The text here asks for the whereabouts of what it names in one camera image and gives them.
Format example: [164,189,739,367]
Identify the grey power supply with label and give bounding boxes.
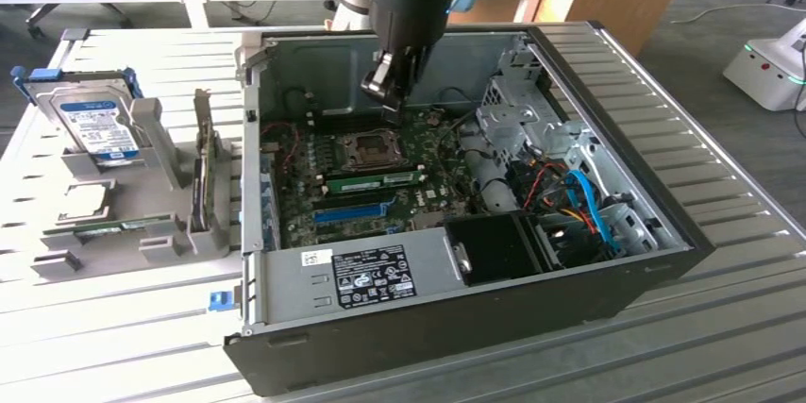
[258,227,471,327]

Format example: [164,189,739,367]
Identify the blue expansion slot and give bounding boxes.
[312,204,386,226]

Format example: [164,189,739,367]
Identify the green motherboard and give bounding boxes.
[260,109,485,251]

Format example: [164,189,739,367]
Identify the graphics card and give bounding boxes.
[188,88,222,234]

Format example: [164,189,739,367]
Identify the silver CPU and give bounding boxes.
[56,183,108,223]

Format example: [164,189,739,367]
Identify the CPU socket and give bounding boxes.
[336,131,410,173]

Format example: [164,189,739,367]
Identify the white machine with green light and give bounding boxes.
[721,15,806,114]

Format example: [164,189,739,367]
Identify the black open PC case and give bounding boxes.
[222,20,716,397]

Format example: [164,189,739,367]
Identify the grey parts rack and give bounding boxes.
[28,95,244,281]

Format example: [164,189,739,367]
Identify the blue disk carrier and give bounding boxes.
[10,65,144,159]

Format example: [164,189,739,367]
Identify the red and orange wire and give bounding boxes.
[525,161,599,234]

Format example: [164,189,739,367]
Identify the black RAM slot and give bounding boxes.
[310,110,392,134]

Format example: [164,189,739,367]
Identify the blue SATA wire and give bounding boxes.
[565,169,624,253]

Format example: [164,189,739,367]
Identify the green RAM stick with label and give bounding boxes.
[324,170,424,195]

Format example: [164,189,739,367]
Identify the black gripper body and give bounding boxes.
[368,0,453,54]

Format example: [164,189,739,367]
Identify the hard disk with blue label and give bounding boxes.
[33,84,144,168]

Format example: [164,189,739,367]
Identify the silver disk bay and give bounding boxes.
[475,34,571,163]

